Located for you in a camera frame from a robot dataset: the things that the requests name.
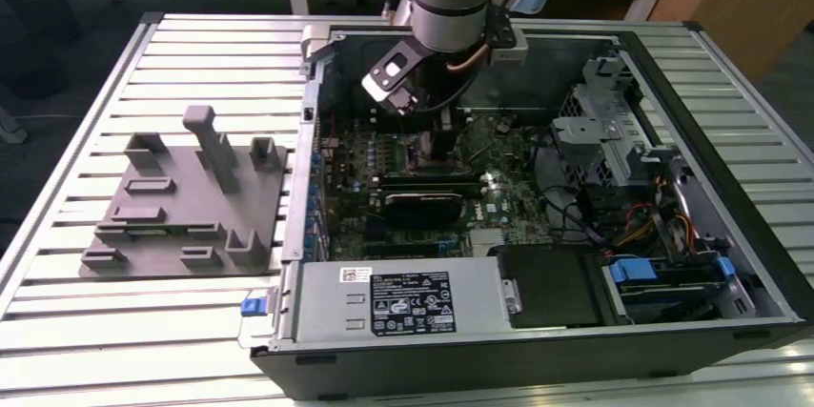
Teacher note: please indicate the CPU socket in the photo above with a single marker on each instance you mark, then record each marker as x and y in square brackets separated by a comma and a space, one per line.
[442, 173]

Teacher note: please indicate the silver metal drive cage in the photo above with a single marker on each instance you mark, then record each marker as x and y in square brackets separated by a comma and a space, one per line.
[582, 130]

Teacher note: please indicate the black graphics card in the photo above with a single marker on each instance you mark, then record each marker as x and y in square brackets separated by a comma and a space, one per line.
[423, 214]

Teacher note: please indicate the green motherboard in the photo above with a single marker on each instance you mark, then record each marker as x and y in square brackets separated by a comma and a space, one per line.
[508, 207]

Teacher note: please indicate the silver chipset heat sink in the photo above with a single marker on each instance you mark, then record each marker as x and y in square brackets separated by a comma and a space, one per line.
[487, 241]

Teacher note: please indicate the black plastic shroud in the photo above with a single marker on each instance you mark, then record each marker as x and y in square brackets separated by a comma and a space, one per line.
[552, 288]

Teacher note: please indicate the grey parts rack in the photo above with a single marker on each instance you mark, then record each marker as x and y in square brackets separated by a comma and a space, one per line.
[184, 202]

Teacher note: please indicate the hard disk in blue carrier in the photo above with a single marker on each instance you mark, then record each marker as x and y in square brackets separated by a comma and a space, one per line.
[632, 273]

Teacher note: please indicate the silver power supply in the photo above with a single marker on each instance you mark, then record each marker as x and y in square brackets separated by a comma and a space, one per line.
[324, 311]

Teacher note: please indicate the wooden cabinet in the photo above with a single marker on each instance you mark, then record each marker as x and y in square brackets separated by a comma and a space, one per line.
[750, 6]

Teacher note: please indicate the blue case latch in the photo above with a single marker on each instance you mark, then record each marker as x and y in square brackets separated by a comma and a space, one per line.
[252, 308]

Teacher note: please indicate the green RAM stick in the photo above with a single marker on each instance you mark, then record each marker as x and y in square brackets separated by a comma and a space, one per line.
[147, 231]

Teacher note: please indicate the black PC case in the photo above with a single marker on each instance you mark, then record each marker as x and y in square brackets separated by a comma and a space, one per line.
[444, 373]

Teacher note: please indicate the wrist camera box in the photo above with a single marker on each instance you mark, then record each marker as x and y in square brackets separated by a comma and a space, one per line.
[387, 73]

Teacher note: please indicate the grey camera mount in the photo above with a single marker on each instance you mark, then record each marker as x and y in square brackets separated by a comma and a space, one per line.
[508, 52]

